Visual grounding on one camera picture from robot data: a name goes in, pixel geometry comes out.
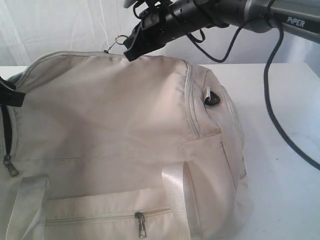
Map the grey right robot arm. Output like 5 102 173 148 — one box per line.
123 0 320 61

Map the white backdrop curtain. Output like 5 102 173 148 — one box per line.
0 0 320 69

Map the beige duffel bag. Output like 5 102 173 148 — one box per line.
0 52 252 240

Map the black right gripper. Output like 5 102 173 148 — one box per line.
122 0 208 62

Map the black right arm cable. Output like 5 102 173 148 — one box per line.
132 0 320 171

